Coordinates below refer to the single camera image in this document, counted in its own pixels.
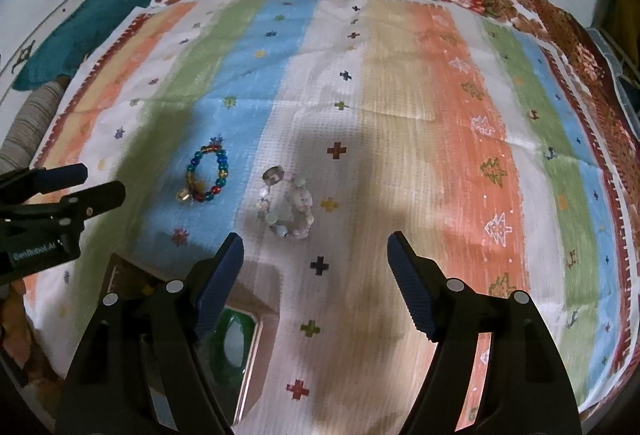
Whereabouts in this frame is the green oval bangle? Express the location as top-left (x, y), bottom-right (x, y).
top-left (204, 307), bottom-right (257, 389)

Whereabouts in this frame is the white crystal bead bracelet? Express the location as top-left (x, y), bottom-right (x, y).
top-left (255, 165), bottom-right (317, 241)

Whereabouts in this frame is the striped colourful woven cloth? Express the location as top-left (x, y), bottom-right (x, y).
top-left (27, 0), bottom-right (638, 434)

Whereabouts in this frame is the teal blanket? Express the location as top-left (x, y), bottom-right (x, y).
top-left (12, 0), bottom-right (152, 92)

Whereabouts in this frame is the jewelry box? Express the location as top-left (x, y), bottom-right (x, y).
top-left (100, 254), bottom-right (280, 433)

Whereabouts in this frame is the multicolour glass bead bracelet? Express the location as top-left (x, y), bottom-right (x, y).
top-left (176, 142), bottom-right (230, 205)

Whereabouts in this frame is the striped grey pillow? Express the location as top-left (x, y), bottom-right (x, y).
top-left (0, 76), bottom-right (70, 175)

